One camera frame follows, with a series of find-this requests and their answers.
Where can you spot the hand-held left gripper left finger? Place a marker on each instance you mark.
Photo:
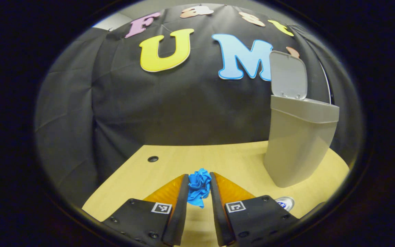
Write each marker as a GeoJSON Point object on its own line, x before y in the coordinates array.
{"type": "Point", "coordinates": [180, 212]}

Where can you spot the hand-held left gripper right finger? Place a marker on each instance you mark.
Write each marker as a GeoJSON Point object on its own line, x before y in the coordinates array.
{"type": "Point", "coordinates": [218, 216]}

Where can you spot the blue paper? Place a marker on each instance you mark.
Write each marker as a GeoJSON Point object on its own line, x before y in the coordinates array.
{"type": "Point", "coordinates": [199, 185]}

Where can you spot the blue pop can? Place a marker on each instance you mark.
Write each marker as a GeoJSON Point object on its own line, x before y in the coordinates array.
{"type": "Point", "coordinates": [285, 203]}

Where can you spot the white desktop garbage bin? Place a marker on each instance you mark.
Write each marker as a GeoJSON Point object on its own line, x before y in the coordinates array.
{"type": "Point", "coordinates": [297, 147]}

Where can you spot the light wooden desktop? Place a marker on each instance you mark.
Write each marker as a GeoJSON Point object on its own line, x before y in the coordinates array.
{"type": "Point", "coordinates": [183, 161]}

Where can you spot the black backdrop cloth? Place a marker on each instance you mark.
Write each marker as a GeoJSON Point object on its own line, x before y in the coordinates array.
{"type": "Point", "coordinates": [183, 113]}

